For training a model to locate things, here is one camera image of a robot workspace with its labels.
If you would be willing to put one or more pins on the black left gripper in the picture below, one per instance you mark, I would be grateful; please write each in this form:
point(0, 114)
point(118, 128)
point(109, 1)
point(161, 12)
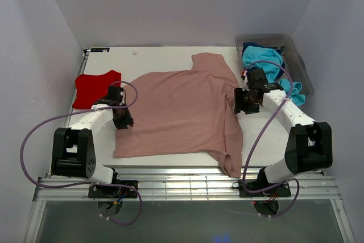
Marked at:
point(128, 120)

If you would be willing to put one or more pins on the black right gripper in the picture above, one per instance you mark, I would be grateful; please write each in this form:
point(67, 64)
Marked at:
point(239, 104)

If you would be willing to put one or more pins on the dusty pink t-shirt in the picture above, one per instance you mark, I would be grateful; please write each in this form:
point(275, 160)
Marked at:
point(182, 112)

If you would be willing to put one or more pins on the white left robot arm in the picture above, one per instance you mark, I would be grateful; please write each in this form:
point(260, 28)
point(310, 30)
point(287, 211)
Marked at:
point(73, 150)

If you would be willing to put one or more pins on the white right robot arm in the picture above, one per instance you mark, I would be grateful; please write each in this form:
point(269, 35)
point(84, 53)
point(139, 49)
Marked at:
point(309, 145)

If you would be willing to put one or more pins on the folded red t-shirt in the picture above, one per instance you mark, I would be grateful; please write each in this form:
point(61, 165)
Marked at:
point(90, 88)

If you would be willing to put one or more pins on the turquoise t-shirt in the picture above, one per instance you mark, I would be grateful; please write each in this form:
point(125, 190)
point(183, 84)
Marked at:
point(296, 95)

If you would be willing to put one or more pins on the clear plastic bin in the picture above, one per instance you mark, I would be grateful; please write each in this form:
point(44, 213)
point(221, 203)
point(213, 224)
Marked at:
point(294, 63)

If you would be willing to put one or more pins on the blue label sticker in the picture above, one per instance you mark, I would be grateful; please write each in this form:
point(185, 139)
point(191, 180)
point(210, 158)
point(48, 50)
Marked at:
point(100, 49)

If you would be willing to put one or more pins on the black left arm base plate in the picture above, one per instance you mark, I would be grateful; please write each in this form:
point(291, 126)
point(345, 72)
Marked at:
point(108, 192)

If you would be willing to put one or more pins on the aluminium extrusion frame rail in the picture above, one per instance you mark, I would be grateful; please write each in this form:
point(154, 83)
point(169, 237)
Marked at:
point(187, 184)

